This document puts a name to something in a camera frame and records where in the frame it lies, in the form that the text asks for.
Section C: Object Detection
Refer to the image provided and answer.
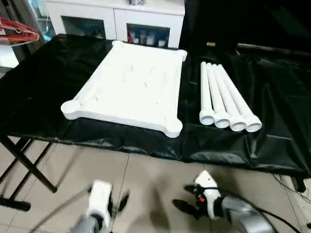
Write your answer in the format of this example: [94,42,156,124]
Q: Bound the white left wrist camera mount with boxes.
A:
[86,179,114,228]

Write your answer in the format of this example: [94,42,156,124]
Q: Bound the black table leg foot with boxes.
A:
[293,176,308,192]

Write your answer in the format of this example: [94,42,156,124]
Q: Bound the white cabinet with glass doors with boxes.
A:
[45,0,186,49]

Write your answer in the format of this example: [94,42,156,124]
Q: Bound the white plastic table leg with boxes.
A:
[217,64,263,133]
[211,63,246,132]
[206,62,231,129]
[199,61,216,126]

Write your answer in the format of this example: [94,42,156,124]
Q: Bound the thin black floor cables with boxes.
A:
[273,172,311,204]

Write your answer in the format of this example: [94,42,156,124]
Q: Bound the black plastic mat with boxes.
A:
[0,33,311,177]

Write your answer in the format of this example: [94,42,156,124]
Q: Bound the white plastic table top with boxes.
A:
[60,40,188,139]

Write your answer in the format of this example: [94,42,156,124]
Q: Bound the black folding table frame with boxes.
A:
[0,135,58,212]

